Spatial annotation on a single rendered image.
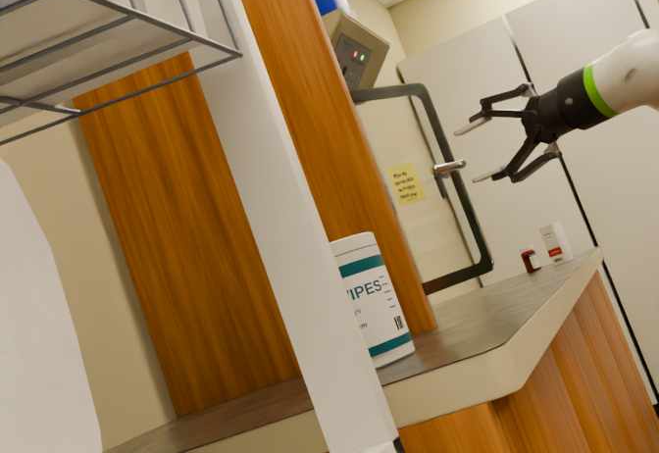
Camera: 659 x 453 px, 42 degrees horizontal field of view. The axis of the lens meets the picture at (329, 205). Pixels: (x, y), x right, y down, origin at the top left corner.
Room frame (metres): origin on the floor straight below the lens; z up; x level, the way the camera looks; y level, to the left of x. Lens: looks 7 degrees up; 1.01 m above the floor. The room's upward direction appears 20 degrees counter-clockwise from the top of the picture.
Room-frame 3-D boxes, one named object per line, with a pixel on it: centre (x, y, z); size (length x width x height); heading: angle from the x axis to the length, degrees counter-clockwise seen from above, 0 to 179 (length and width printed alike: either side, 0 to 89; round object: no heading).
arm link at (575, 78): (1.35, -0.44, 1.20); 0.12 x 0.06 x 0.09; 133
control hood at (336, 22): (1.61, -0.13, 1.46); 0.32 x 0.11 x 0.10; 162
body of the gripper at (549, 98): (1.40, -0.39, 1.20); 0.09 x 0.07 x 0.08; 43
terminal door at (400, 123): (1.58, -0.15, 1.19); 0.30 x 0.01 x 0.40; 133
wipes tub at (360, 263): (1.01, 0.03, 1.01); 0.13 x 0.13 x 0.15
